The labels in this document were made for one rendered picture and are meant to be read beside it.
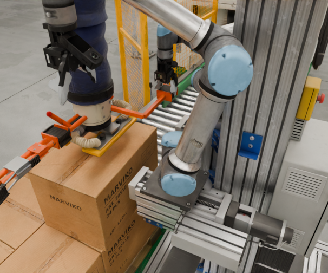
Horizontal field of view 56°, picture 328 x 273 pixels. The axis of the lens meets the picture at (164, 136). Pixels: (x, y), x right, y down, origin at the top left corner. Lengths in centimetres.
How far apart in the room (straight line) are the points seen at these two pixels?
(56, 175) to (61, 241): 41
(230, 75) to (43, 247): 135
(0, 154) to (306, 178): 292
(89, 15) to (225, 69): 64
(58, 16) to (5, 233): 138
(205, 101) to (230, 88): 9
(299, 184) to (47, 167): 112
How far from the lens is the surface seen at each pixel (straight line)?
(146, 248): 233
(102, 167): 154
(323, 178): 120
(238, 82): 84
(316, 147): 129
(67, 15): 83
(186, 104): 283
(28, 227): 193
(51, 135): 134
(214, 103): 88
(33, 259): 179
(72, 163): 160
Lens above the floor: 195
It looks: 36 degrees down
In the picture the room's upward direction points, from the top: straight up
